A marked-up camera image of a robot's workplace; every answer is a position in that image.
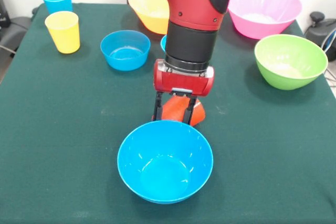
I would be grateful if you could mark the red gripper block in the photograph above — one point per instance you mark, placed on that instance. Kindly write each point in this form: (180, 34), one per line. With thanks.
(183, 82)

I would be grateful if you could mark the red-orange plastic cup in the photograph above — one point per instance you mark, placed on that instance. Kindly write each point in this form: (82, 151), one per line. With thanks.
(174, 110)

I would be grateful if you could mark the large blue plastic bowl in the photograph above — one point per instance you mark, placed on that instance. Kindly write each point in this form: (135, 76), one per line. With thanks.
(165, 166)

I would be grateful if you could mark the small cyan plastic bowl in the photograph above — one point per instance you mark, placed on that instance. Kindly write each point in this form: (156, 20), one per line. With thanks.
(163, 44)

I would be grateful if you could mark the medium translucent blue bowl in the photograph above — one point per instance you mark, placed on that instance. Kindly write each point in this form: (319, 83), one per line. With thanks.
(126, 51)

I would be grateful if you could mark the orange plastic bowl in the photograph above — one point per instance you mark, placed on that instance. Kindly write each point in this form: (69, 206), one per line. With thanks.
(149, 11)

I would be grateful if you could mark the dark green tablecloth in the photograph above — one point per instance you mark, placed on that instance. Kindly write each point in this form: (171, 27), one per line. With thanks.
(78, 155)

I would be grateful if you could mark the magenta pink plastic bowl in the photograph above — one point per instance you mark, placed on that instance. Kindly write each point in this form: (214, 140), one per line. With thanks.
(262, 24)

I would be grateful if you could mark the lime green plastic bowl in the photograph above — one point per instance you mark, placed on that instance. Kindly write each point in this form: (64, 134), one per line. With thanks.
(288, 64)

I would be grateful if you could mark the yellow plastic cup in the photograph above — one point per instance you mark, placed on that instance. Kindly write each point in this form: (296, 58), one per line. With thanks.
(63, 30)

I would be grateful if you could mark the gray pedestal foot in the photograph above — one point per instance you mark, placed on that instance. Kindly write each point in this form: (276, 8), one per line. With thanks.
(319, 35)
(15, 30)

